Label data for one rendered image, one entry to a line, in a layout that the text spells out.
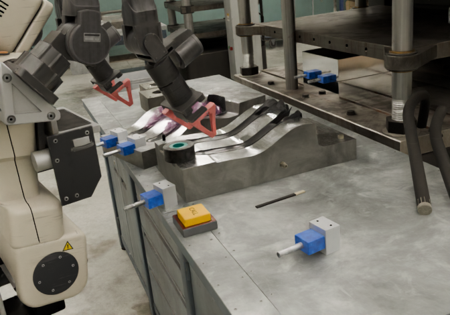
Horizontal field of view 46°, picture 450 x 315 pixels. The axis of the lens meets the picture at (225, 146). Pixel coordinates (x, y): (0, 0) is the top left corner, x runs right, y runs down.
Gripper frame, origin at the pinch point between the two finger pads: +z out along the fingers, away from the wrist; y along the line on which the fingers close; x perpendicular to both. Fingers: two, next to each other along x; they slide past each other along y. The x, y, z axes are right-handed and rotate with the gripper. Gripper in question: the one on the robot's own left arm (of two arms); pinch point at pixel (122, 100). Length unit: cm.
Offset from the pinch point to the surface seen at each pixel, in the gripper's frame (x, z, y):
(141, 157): 7.5, 14.1, -7.7
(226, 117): -23.2, 25.6, -5.2
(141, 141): 3.7, 12.4, -3.5
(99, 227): 23, 100, 125
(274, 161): -12.2, 22.2, -42.6
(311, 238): 5, 15, -76
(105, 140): 10.0, 9.3, 7.5
